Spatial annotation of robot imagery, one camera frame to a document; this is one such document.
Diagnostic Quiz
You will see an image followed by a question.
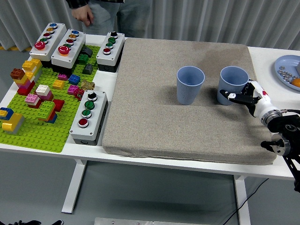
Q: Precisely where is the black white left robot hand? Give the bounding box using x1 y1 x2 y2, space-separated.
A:
10 219 64 225

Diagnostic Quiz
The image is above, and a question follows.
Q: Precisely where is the person's right hand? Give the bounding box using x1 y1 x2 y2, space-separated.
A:
71 6 95 27

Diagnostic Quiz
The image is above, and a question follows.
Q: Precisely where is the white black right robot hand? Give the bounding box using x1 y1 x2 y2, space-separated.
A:
219 79 279 119

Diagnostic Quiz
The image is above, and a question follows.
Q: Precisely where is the blue ribbed plastic cup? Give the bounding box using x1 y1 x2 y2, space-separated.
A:
176 66 206 105
216 66 249 105

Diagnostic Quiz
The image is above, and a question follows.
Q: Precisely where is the five-button grey control box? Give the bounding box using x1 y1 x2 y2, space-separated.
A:
51 28 87 75
29 22 68 68

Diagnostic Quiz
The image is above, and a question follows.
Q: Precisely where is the dark green brick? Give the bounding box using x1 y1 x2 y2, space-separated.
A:
77 53 90 65

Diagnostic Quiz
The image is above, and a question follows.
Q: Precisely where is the blue plate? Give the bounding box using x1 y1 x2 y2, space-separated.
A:
274 55 300 91

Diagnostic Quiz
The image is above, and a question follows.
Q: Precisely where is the person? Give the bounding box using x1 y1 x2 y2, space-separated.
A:
65 0 153 38

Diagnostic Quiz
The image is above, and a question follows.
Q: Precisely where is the four-button grey control box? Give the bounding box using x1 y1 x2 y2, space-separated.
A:
69 89 110 146
96 31 126 73

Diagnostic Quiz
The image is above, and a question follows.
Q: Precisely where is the white table leg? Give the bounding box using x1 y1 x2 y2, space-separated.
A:
61 159 88 214
233 175 251 225

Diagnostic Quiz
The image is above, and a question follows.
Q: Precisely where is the small yellow brick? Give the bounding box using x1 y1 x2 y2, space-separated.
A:
52 79 66 90

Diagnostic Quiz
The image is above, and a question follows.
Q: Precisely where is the yellow floor tape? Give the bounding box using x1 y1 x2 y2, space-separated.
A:
0 45 32 51

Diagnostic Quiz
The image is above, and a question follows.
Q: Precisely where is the yellow pink red brick tower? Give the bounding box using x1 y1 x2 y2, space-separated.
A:
10 58 43 96

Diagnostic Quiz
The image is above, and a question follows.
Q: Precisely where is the green brick baseplate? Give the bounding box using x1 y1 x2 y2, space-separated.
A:
0 44 102 154

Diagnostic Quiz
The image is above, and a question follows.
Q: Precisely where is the white pleated curtain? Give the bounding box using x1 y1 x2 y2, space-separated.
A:
0 0 300 51

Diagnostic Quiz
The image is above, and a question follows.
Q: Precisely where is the pink white red brick stack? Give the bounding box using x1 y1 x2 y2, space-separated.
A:
25 93 42 109

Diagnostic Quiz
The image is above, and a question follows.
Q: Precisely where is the blue yellow grey brick stack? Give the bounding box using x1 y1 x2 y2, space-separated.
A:
0 107 25 135

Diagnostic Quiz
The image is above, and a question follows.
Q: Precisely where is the green orange blue brick stack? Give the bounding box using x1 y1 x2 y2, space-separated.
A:
36 100 58 124

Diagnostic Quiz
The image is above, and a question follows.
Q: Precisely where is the grey-brown cushion mat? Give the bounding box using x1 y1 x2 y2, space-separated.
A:
102 37 278 166

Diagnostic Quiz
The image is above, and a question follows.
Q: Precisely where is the black floor cable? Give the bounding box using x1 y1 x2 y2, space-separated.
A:
222 178 270 225

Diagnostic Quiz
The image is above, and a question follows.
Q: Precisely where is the grey metal base plate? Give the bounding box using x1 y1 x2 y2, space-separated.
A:
94 217 240 225

